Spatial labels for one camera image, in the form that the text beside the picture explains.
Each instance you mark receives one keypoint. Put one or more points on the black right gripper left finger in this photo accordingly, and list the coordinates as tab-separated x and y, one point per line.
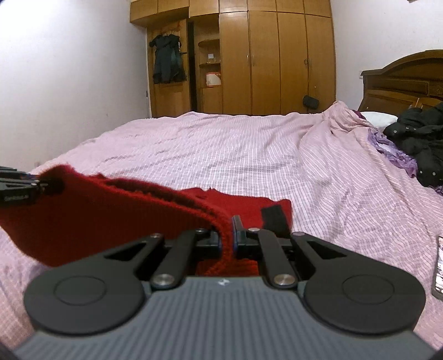
101	292

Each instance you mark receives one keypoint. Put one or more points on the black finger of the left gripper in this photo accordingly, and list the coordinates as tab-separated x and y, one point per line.
18	186

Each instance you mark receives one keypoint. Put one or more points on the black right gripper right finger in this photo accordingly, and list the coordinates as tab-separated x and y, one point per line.
343	289

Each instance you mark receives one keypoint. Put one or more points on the red knitted garment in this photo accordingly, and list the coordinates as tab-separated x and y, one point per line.
78	216

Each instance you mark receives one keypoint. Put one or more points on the black smartphone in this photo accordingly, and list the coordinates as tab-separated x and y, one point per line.
437	279

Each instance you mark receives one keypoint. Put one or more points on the pink checked bed sheet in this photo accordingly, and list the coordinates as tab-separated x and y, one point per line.
342	189

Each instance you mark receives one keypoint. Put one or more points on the purple ruffled cloth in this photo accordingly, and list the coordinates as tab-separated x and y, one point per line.
395	156

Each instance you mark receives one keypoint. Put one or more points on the white pillow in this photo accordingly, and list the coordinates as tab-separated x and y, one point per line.
379	120

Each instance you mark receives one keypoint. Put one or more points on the dark hanging garment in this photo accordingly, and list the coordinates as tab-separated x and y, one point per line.
168	65

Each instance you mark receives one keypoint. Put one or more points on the small black bag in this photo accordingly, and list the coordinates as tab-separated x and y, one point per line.
311	103

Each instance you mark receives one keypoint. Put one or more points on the wooden headboard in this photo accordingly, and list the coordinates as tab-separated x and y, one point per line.
412	81

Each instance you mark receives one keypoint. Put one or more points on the white box on shelf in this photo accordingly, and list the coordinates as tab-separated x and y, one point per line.
213	79

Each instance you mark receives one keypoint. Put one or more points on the wooden wardrobe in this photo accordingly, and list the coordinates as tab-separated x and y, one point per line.
270	55

